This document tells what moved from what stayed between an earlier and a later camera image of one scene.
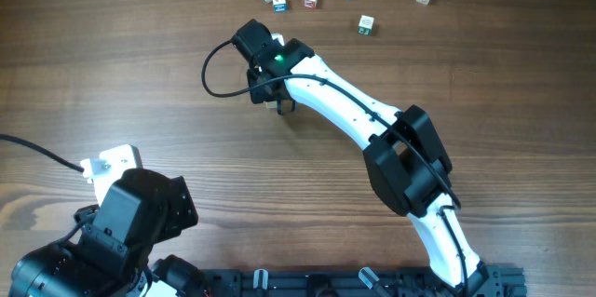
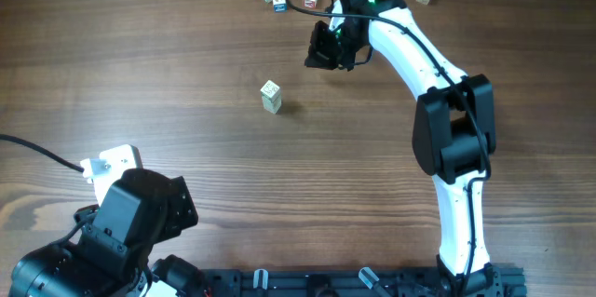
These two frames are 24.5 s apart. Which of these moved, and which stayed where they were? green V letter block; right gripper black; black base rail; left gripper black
Moved: right gripper black
Stayed: left gripper black; black base rail; green V letter block
